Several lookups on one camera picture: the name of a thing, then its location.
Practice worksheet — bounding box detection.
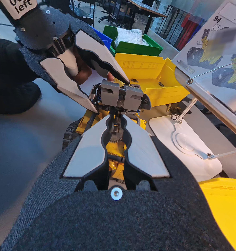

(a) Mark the yellow plastic bin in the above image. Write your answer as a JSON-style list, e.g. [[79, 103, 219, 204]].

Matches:
[[113, 53, 190, 107], [198, 177, 236, 251]]

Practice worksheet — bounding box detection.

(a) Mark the clear plastic bag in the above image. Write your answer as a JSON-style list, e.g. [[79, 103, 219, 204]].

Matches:
[[114, 28, 144, 48]]

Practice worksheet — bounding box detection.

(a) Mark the green plastic bin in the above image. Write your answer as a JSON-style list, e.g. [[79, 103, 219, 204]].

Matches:
[[103, 26, 164, 56]]

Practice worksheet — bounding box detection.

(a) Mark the metal wire page holder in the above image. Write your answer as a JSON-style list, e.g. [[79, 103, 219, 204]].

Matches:
[[186, 59, 236, 85]]

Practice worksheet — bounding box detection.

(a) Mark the dark background table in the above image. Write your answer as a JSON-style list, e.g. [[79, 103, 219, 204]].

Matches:
[[126, 0, 168, 35]]

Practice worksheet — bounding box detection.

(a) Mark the instruction booklet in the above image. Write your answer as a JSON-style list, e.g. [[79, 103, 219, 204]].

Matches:
[[172, 0, 236, 120]]

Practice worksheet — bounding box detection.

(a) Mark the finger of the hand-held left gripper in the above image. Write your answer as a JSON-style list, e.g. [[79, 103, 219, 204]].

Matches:
[[74, 31, 131, 85], [40, 58, 99, 114]]

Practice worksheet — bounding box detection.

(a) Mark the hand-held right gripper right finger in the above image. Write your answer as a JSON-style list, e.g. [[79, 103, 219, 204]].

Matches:
[[124, 114, 170, 180]]

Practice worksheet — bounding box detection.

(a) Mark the black office chair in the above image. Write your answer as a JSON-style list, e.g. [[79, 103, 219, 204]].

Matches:
[[99, 0, 130, 25]]

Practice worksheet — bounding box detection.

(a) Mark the yellow grey brick robot model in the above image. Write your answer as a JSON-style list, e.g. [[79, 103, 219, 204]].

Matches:
[[62, 79, 152, 181]]

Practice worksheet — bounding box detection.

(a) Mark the person's left hand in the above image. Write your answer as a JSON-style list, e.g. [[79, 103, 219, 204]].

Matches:
[[71, 59, 115, 86]]

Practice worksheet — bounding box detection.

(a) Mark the white book stand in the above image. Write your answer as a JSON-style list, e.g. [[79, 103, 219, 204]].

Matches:
[[149, 59, 236, 183]]

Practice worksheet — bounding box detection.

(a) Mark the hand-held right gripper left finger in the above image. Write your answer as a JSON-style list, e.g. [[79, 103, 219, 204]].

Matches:
[[63, 114, 110, 180]]

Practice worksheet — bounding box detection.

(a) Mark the blue plastic bin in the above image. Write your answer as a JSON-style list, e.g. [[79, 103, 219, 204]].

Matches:
[[91, 27, 113, 50]]

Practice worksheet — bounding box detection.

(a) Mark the grey desk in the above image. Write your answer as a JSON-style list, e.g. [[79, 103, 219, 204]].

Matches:
[[0, 77, 236, 251]]

